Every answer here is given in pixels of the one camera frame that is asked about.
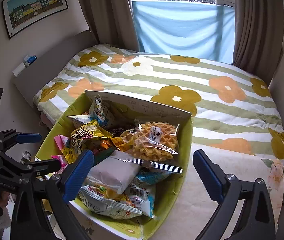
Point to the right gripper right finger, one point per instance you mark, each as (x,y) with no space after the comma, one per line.
(256,220)

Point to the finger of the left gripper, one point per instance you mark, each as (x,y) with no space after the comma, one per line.
(15,170)
(11,137)

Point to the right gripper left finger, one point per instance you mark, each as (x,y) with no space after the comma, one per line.
(29,220)

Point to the yellow popcorn snack bag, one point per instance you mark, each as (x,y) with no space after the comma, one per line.
(76,144)

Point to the packaged waffle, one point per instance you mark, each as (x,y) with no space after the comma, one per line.
(155,139)

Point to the pink striped snack packet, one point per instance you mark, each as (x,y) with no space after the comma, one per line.
(60,141)

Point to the orange snack packet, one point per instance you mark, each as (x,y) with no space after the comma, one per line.
(101,145)

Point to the grey bed headboard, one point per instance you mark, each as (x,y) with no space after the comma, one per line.
(47,66)

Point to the white wrapped bun packet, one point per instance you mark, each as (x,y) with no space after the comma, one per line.
(115,172)

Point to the white blue snack packet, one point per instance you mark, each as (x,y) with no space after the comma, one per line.
(98,111)

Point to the pale green snack packet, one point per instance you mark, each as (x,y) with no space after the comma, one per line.
(102,201)

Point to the yellow chip snack packet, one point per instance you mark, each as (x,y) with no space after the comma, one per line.
(124,142)

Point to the light blue snack packet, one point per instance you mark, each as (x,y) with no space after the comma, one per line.
(142,189)

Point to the green cardboard snack box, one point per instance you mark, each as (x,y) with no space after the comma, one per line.
(101,227)

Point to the floral striped quilt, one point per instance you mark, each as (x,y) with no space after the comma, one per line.
(232,109)

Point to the framed houses picture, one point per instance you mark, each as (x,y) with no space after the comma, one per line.
(20,14)

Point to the left brown curtain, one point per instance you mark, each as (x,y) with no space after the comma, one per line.
(111,22)

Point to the brown curtain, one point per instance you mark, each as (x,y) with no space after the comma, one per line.
(111,22)
(259,31)

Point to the right brown curtain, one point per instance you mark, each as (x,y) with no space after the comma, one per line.
(259,31)

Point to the light blue window cloth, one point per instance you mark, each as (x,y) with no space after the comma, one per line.
(185,28)

